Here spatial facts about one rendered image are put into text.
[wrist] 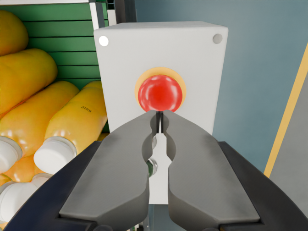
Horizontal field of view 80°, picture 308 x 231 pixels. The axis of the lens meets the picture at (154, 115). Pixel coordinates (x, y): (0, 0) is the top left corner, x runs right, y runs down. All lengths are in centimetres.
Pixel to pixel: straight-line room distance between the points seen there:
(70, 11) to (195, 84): 28
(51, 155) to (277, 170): 194
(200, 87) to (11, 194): 21
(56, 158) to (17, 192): 5
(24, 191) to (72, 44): 25
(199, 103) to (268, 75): 133
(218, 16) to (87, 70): 102
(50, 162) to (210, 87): 19
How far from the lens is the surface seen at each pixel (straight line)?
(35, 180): 30
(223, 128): 156
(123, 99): 17
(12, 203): 24
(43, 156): 25
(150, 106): 15
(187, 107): 17
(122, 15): 36
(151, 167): 20
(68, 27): 38
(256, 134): 169
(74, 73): 40
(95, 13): 28
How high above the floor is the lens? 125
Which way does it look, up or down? 61 degrees down
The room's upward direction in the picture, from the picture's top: 175 degrees counter-clockwise
